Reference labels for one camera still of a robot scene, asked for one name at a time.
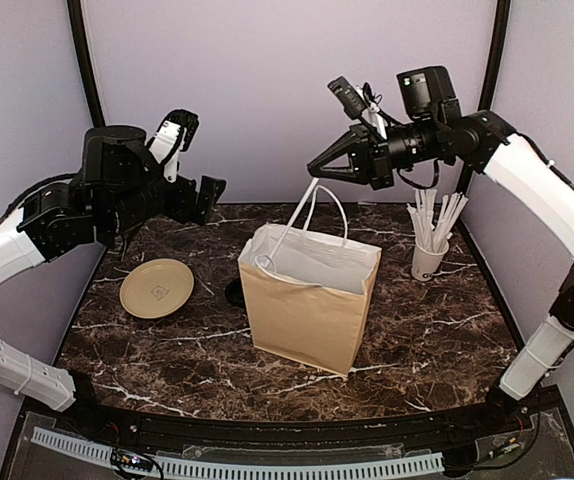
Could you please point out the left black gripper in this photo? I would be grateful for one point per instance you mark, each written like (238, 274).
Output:
(183, 210)

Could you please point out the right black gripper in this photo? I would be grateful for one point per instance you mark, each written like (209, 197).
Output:
(369, 153)

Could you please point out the single white straw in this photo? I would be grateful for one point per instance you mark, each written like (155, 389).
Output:
(308, 192)

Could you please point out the stack of black cup lids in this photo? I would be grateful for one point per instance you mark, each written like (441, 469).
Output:
(234, 293)

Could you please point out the brown paper bag white handles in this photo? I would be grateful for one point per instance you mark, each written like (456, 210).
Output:
(307, 294)

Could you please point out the white cup holding straws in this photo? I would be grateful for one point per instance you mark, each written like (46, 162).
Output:
(426, 260)

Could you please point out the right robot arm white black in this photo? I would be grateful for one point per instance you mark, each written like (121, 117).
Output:
(513, 161)

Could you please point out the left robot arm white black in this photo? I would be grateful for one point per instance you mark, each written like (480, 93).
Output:
(42, 224)

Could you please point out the beige round plate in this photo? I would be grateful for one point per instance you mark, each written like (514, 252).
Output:
(156, 288)

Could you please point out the bundle of white wrapped straws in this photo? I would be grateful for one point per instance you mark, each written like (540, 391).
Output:
(433, 223)

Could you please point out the black right frame post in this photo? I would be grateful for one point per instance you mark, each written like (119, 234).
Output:
(497, 42)

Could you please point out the black frame post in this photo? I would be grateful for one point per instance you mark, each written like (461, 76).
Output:
(84, 61)
(497, 42)

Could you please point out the black left frame post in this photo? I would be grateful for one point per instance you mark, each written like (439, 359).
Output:
(84, 61)

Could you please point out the black front table rail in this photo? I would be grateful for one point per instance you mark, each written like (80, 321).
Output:
(447, 429)

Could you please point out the white slotted cable duct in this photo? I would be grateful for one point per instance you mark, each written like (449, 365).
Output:
(168, 467)

